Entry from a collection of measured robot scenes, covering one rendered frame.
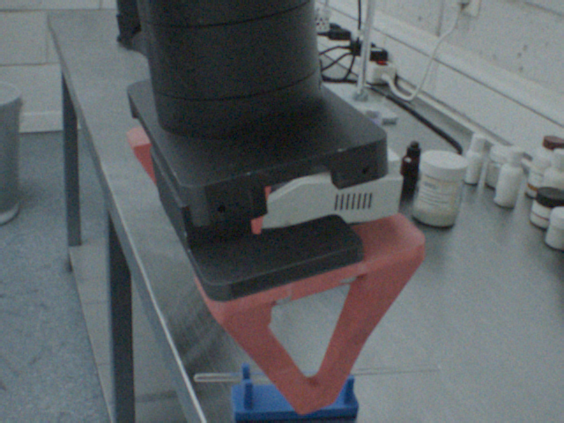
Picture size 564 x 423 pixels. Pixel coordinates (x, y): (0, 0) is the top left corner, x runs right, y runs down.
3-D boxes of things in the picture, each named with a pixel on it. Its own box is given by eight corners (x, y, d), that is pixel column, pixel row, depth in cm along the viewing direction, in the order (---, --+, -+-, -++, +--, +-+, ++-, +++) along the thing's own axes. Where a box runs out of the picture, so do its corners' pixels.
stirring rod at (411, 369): (194, 375, 56) (441, 366, 59) (193, 372, 56) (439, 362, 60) (194, 382, 56) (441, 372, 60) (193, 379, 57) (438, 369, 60)
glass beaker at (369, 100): (383, 159, 87) (393, 93, 83) (337, 158, 86) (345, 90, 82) (373, 141, 92) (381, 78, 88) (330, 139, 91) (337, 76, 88)
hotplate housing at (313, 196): (233, 240, 84) (238, 174, 80) (210, 191, 95) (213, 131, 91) (412, 228, 90) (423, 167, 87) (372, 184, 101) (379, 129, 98)
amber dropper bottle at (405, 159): (404, 193, 99) (411, 144, 96) (392, 184, 102) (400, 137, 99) (422, 191, 101) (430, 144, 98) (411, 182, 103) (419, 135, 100)
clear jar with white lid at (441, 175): (415, 204, 97) (425, 146, 93) (460, 213, 95) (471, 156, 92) (407, 222, 92) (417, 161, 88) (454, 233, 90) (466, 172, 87)
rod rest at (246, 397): (234, 422, 57) (236, 387, 55) (229, 394, 60) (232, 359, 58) (359, 416, 58) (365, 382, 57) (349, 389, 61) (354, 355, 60)
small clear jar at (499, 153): (503, 194, 102) (510, 159, 100) (477, 181, 106) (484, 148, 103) (521, 187, 105) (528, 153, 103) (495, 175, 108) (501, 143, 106)
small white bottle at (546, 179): (560, 218, 97) (576, 158, 93) (537, 213, 97) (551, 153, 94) (558, 208, 100) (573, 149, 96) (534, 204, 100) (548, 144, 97)
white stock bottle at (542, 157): (534, 185, 106) (547, 130, 103) (563, 196, 103) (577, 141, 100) (519, 193, 103) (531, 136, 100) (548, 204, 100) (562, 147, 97)
